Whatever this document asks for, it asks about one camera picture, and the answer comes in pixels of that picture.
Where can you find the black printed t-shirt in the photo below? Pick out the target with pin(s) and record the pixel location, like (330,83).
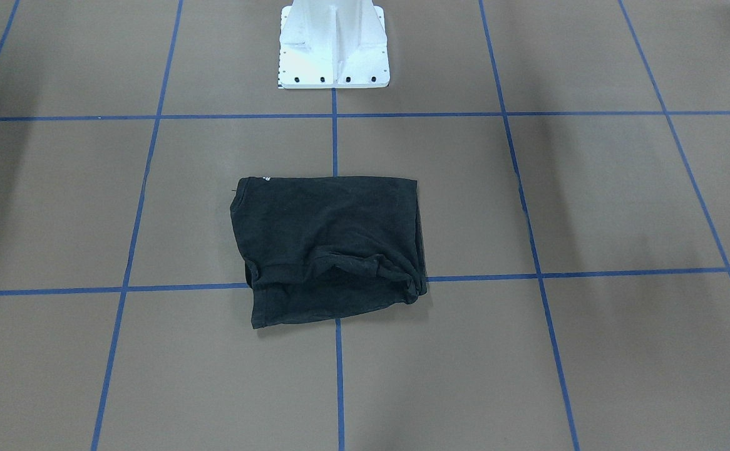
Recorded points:
(325,248)

